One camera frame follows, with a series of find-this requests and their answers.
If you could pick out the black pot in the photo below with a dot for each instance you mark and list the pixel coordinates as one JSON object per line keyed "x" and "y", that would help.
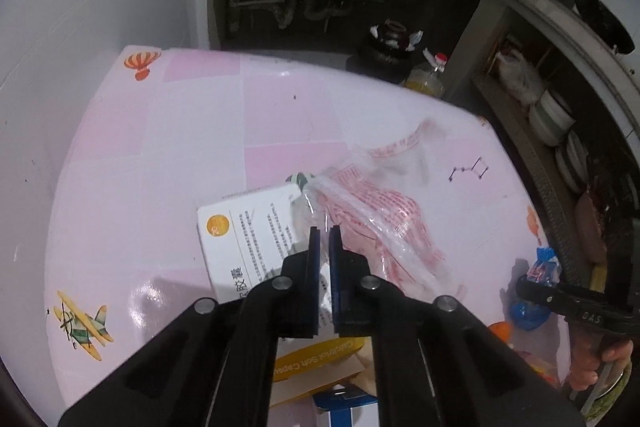
{"x": 385, "y": 52}

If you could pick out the white plastic bag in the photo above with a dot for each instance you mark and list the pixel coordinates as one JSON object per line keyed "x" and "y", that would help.
{"x": 517, "y": 74}

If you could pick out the pink printed table cover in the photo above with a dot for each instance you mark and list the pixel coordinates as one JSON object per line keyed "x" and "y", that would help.
{"x": 175, "y": 132}

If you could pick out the person's right hand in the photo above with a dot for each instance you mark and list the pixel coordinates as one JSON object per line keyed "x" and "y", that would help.
{"x": 585, "y": 357}

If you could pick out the yellow and white box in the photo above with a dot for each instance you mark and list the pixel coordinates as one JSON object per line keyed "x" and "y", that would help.
{"x": 310, "y": 362}

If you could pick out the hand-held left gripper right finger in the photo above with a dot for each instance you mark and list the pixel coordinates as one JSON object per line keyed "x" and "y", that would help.
{"x": 336, "y": 277}

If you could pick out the stack of white plates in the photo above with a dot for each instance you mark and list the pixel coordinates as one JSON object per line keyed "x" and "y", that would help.
{"x": 572, "y": 162}

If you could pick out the long blue and white box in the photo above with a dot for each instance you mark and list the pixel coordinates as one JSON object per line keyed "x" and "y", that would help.
{"x": 345, "y": 407}

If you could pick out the yellow oil bottle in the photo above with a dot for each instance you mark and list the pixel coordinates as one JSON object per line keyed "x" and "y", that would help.
{"x": 425, "y": 79}

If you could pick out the clear red-printed plastic bag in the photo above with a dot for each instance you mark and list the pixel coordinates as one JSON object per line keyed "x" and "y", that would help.
{"x": 380, "y": 207}

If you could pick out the blue snack packet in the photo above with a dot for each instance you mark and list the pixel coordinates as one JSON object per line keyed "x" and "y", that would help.
{"x": 530, "y": 314}

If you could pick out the small green and white wrapper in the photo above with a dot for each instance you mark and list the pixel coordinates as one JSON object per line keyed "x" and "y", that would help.
{"x": 298, "y": 180}

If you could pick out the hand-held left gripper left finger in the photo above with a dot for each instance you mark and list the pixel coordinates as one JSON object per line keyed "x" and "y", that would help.
{"x": 315, "y": 277}

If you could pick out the white medicine box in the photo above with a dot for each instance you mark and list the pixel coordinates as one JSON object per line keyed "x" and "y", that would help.
{"x": 250, "y": 237}

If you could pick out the small orange item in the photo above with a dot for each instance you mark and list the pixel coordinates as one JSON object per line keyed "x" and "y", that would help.
{"x": 500, "y": 332}

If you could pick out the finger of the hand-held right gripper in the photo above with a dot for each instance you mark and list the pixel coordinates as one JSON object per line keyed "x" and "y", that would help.
{"x": 542, "y": 296}

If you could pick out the black wok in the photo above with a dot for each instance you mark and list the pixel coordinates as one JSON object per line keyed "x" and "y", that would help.
{"x": 605, "y": 27}

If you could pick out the yellow packet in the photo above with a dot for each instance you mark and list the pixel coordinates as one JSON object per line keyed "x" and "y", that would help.
{"x": 598, "y": 277}

